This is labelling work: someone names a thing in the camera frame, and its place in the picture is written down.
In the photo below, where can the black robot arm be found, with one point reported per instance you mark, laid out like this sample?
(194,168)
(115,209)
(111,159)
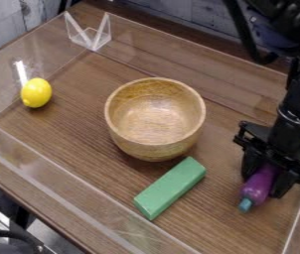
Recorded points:
(267,27)

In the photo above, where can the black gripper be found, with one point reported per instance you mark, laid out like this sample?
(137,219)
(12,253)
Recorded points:
(273,144)

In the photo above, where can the green rectangular block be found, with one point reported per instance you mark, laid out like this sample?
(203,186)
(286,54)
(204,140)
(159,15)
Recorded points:
(166,190)

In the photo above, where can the yellow lemon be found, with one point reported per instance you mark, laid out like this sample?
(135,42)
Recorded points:
(36,93)

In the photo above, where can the brown wooden bowl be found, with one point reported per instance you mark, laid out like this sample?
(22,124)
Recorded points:
(154,116)

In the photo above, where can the purple toy eggplant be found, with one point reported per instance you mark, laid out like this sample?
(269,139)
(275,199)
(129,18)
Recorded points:
(257,187)

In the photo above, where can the clear acrylic tray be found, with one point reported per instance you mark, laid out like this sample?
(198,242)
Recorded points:
(63,169)

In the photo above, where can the clear acrylic corner bracket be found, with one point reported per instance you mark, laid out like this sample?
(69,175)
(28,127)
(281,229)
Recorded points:
(89,38)

